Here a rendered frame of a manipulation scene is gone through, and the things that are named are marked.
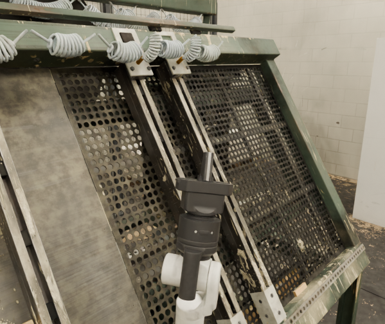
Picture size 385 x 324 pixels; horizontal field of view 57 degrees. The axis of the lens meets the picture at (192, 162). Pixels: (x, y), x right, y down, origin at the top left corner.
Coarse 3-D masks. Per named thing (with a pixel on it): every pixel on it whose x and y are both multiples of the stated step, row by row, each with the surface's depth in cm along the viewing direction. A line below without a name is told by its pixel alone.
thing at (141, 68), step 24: (120, 72) 128; (144, 72) 125; (144, 96) 128; (144, 120) 124; (144, 144) 127; (168, 144) 125; (168, 168) 121; (168, 192) 123; (216, 312) 118; (240, 312) 118
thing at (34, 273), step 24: (0, 144) 90; (0, 168) 88; (0, 192) 86; (0, 216) 87; (24, 216) 87; (24, 240) 86; (24, 264) 83; (48, 264) 86; (24, 288) 85; (48, 288) 85; (48, 312) 83
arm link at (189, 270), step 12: (180, 240) 73; (192, 252) 69; (204, 252) 71; (168, 264) 74; (180, 264) 73; (192, 264) 68; (204, 264) 72; (168, 276) 73; (180, 276) 73; (192, 276) 69; (204, 276) 72; (180, 288) 70; (192, 288) 69; (204, 288) 72; (192, 300) 69
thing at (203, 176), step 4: (204, 152) 74; (208, 152) 74; (204, 156) 74; (208, 156) 73; (204, 160) 74; (208, 160) 73; (204, 164) 73; (208, 164) 73; (204, 168) 73; (204, 172) 73; (200, 176) 74; (204, 176) 73; (200, 180) 74; (204, 180) 73
